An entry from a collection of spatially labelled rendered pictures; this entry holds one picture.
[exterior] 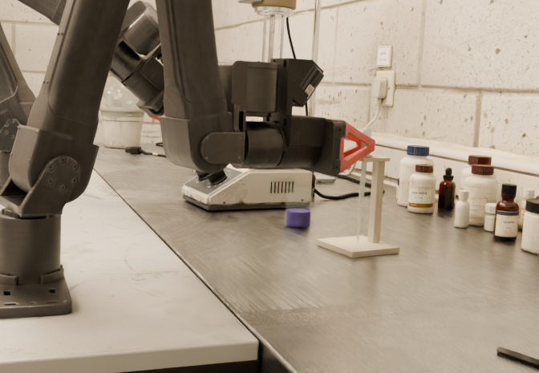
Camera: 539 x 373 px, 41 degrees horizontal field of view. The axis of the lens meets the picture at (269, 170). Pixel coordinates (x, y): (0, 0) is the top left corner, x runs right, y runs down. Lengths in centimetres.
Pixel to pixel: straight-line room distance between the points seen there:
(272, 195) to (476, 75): 51
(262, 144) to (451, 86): 79
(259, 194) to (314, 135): 37
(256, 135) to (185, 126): 10
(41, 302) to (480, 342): 39
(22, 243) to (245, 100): 29
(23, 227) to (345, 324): 32
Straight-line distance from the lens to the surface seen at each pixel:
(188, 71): 78
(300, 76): 87
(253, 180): 121
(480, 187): 122
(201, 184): 125
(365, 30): 191
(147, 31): 119
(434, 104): 161
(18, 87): 132
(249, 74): 83
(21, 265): 73
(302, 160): 87
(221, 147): 79
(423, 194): 130
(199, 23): 79
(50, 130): 72
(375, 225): 98
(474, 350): 64
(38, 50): 360
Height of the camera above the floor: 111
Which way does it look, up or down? 7 degrees down
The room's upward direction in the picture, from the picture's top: 3 degrees clockwise
